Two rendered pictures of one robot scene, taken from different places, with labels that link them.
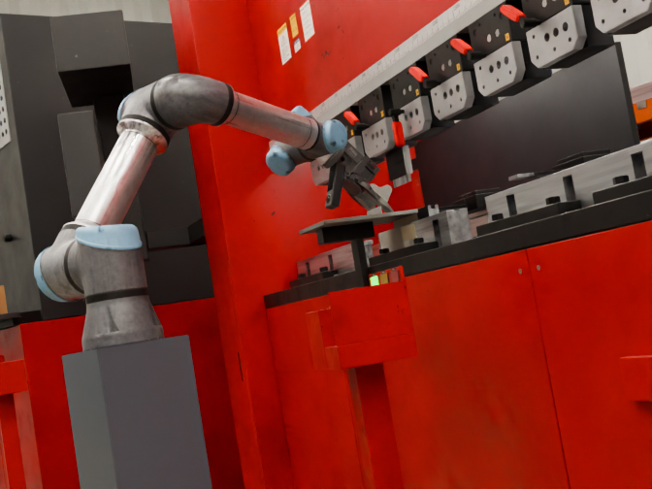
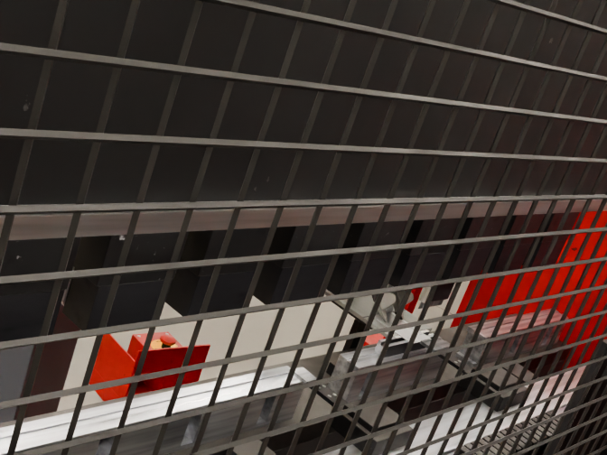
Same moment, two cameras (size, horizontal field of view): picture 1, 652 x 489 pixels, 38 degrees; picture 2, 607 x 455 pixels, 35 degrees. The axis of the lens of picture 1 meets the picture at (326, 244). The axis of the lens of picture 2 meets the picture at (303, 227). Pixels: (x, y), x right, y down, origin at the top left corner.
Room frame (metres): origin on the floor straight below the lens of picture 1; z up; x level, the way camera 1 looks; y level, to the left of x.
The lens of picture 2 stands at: (1.14, -1.87, 1.87)
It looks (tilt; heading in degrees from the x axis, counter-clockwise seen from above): 19 degrees down; 60
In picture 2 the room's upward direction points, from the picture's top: 20 degrees clockwise
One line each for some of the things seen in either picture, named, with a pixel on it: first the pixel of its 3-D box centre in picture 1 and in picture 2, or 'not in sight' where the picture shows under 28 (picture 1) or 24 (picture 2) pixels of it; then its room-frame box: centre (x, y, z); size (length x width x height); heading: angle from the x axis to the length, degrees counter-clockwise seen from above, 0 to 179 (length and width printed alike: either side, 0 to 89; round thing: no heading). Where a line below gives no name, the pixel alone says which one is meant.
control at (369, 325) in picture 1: (356, 319); (147, 362); (1.93, -0.04, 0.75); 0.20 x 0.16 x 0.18; 17
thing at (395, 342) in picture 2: (415, 216); (406, 343); (2.46, -0.24, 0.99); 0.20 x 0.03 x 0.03; 23
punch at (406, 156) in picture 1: (399, 167); (437, 289); (2.50, -0.23, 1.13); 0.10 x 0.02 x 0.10; 23
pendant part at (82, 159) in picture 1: (87, 175); not in sight; (3.40, 0.81, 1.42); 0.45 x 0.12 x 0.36; 10
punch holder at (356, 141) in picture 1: (356, 139); (504, 236); (2.70, -0.14, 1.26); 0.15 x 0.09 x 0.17; 23
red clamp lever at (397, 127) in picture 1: (399, 127); not in sight; (2.33, -0.23, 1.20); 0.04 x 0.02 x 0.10; 113
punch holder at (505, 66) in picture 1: (508, 49); (293, 254); (1.97, -0.45, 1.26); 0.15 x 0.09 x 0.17; 23
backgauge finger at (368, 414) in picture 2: (560, 168); (343, 402); (2.13, -0.55, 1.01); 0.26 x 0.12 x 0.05; 113
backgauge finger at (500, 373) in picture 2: (458, 204); (468, 366); (2.55, -0.37, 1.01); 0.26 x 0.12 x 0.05; 113
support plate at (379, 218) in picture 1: (357, 221); (371, 306); (2.44, -0.09, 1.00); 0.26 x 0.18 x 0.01; 113
